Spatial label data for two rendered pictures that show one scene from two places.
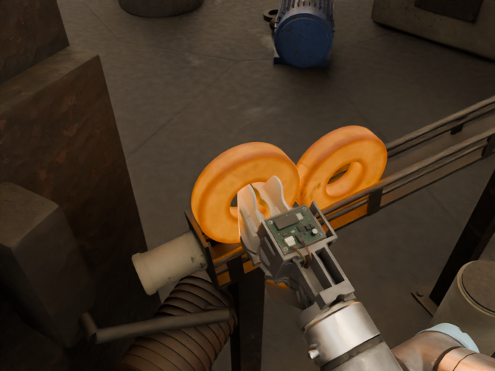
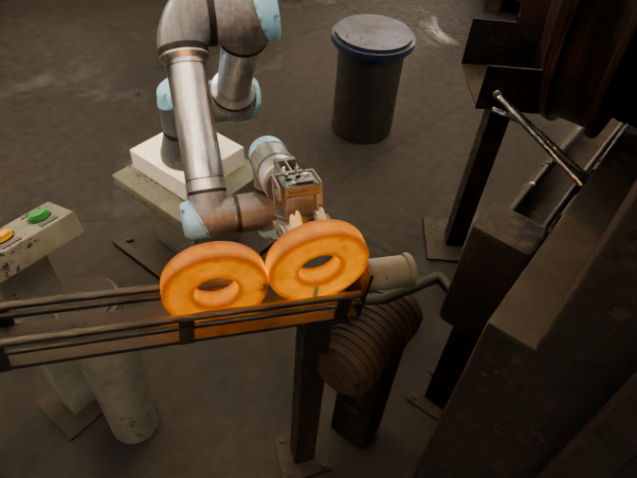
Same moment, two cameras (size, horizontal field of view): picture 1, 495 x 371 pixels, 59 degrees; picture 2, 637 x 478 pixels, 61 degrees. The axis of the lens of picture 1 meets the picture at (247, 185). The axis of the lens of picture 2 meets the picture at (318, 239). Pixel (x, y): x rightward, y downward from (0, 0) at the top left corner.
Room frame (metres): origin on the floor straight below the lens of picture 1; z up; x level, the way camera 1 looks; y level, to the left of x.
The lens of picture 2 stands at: (0.97, 0.06, 1.35)
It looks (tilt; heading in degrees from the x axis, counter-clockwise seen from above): 46 degrees down; 187
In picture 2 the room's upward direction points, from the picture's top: 5 degrees clockwise
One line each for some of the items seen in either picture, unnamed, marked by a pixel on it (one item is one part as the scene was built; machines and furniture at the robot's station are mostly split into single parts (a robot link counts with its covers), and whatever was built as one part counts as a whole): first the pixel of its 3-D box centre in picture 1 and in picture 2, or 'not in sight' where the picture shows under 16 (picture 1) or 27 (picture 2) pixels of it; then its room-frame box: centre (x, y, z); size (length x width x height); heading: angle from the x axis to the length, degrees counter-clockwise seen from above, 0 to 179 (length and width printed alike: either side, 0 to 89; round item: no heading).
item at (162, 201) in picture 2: not in sight; (191, 177); (-0.21, -0.48, 0.28); 0.32 x 0.32 x 0.04; 62
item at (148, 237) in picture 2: not in sight; (195, 213); (-0.21, -0.48, 0.13); 0.40 x 0.40 x 0.26; 62
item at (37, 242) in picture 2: not in sight; (49, 328); (0.39, -0.59, 0.31); 0.24 x 0.16 x 0.62; 152
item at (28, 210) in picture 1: (38, 269); (491, 278); (0.35, 0.28, 0.68); 0.11 x 0.08 x 0.24; 62
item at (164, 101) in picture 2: not in sight; (183, 103); (-0.22, -0.47, 0.53); 0.13 x 0.12 x 0.14; 117
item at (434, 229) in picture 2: not in sight; (481, 155); (-0.44, 0.37, 0.36); 0.26 x 0.20 x 0.72; 7
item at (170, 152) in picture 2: not in sight; (185, 140); (-0.21, -0.48, 0.41); 0.15 x 0.15 x 0.10
